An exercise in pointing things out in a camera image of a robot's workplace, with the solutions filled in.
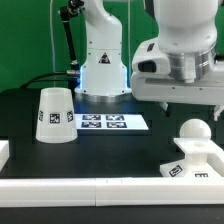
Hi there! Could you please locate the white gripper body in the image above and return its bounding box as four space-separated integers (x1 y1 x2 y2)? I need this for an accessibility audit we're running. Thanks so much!
131 61 224 105

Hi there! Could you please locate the white lamp bulb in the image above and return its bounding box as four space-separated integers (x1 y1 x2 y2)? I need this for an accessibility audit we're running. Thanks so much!
179 119 211 139

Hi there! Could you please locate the white lamp base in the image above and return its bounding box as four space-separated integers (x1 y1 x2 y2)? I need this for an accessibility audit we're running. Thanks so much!
160 138 222 178

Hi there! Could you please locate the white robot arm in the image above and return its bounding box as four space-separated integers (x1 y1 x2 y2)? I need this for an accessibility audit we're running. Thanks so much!
76 0 224 117

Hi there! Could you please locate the white lamp shade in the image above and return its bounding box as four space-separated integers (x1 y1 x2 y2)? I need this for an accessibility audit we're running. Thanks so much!
36 87 78 143

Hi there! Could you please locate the white marker sheet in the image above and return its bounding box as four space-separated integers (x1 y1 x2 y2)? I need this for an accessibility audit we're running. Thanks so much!
75 114 148 130

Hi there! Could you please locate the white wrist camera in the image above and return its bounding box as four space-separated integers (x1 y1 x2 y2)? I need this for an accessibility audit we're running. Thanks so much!
132 38 171 75

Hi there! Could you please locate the white right rail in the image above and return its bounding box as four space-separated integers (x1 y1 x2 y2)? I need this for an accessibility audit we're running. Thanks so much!
208 153 224 177

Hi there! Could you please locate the white rail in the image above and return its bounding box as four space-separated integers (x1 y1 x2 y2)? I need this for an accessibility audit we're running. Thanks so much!
0 178 224 207
208 153 224 177
0 140 10 171

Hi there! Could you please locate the white front rail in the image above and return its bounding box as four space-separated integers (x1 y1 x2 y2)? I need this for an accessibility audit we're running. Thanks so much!
0 178 224 207

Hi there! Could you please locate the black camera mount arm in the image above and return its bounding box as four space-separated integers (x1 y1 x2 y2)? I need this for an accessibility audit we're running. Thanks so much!
59 0 84 71

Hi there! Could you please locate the black cable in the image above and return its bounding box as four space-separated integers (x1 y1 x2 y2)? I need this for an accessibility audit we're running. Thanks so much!
19 70 81 89

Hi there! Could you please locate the white cable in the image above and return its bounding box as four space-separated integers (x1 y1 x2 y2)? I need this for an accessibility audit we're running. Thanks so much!
49 0 57 88

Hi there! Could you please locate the white left rail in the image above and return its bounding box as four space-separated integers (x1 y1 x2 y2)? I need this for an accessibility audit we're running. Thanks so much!
0 140 10 171

